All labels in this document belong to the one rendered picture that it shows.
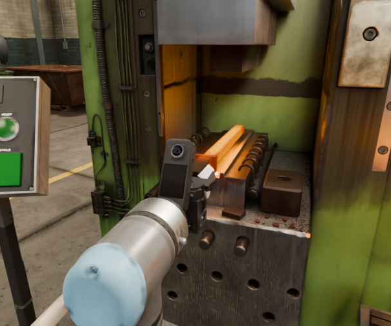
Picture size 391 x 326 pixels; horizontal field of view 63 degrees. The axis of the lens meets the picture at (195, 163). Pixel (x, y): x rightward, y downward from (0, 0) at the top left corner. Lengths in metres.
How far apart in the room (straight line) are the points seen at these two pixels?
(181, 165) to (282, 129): 0.71
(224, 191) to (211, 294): 0.26
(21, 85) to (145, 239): 0.59
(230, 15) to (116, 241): 0.47
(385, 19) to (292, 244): 0.48
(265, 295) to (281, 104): 0.64
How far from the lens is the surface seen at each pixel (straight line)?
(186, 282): 0.83
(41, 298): 2.03
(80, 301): 0.38
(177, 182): 0.50
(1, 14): 9.65
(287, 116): 1.16
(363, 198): 0.88
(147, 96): 0.91
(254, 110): 1.17
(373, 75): 0.79
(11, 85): 0.89
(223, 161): 0.84
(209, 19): 0.68
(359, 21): 0.78
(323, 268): 0.98
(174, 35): 0.71
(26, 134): 0.83
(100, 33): 0.94
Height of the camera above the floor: 1.27
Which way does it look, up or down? 20 degrees down
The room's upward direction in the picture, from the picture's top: straight up
